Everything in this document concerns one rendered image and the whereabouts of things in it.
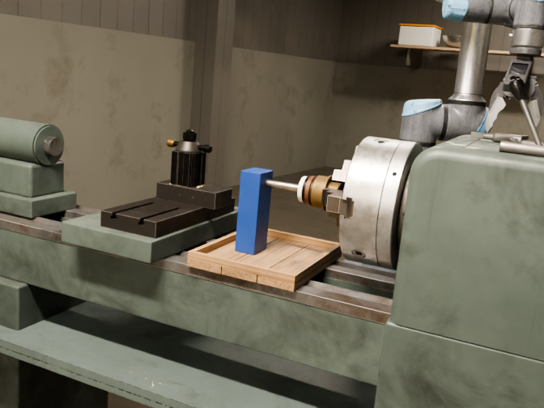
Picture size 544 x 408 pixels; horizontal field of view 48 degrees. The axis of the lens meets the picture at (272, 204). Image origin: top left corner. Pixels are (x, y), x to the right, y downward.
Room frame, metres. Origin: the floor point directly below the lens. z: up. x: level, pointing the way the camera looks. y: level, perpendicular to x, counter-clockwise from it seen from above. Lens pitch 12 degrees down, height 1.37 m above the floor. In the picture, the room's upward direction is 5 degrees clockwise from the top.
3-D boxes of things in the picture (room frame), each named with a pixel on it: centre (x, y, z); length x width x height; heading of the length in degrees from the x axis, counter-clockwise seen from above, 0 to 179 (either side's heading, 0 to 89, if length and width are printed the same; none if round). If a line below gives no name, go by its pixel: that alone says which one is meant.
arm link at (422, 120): (1.97, -0.45, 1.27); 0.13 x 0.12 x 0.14; 88
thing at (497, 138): (1.47, -0.52, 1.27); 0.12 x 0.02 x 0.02; 73
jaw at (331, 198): (1.44, -0.16, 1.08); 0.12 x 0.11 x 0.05; 156
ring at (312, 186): (1.55, -0.13, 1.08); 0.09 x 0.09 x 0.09; 66
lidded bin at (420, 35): (8.46, -1.76, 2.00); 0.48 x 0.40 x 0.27; 62
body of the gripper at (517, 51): (1.52, -0.57, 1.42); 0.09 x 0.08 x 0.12; 156
